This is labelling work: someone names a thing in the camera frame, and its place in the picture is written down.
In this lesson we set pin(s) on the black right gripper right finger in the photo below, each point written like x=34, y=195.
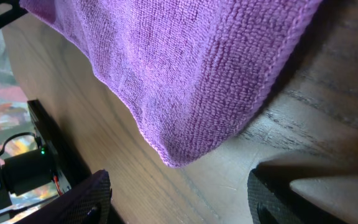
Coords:
x=272, y=201

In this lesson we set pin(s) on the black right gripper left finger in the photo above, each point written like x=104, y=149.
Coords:
x=89, y=202

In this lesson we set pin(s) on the purple microfiber cloth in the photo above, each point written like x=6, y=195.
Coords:
x=192, y=73

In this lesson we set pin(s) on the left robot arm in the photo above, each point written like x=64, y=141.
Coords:
x=25, y=172

